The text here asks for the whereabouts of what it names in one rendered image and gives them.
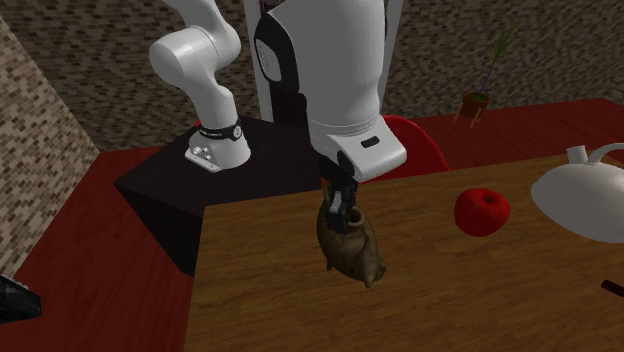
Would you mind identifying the red chair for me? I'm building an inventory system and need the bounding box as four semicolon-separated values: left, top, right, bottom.
366;114;452;184

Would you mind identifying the dark robot stand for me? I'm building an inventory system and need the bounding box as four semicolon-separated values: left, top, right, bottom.
113;114;324;279

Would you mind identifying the red apple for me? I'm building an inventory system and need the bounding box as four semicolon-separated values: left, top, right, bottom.
453;187;512;238

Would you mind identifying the dark stick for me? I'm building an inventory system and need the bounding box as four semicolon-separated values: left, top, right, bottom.
600;279;624;298

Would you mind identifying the potted plant on wooden stand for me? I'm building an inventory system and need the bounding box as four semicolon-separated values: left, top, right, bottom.
452;19;520;130

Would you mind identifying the brown animal-shaped clay vessel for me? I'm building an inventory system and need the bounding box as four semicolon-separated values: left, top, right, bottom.
316;184;388;289

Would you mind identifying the black object on floor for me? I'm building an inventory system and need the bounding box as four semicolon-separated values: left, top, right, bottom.
0;274;43;325

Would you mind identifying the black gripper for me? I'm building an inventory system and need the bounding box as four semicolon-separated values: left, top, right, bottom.
318;154;360;235

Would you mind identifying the white flat jug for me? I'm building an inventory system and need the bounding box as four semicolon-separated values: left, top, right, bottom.
530;142;624;244

